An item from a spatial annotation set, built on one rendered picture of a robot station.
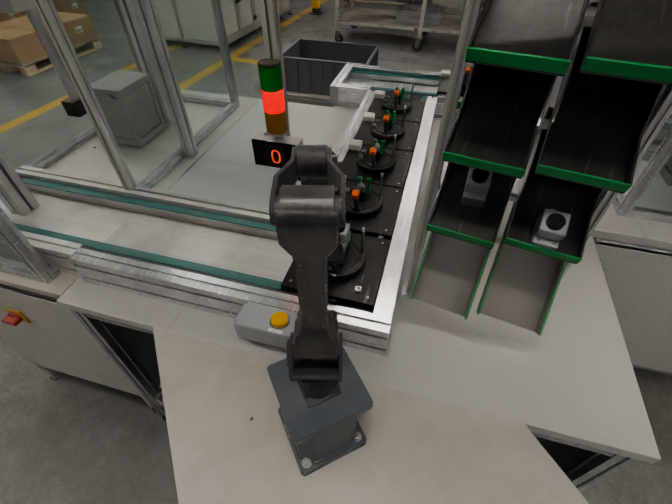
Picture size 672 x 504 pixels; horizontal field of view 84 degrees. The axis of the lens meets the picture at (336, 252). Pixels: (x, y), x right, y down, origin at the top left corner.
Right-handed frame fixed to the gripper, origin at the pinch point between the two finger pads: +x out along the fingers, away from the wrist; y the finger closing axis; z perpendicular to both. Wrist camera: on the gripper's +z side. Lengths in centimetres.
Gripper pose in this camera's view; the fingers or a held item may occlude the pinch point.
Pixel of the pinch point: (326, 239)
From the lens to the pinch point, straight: 84.0
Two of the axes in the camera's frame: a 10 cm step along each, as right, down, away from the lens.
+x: 0.4, 5.1, 8.6
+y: 1.3, 8.5, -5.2
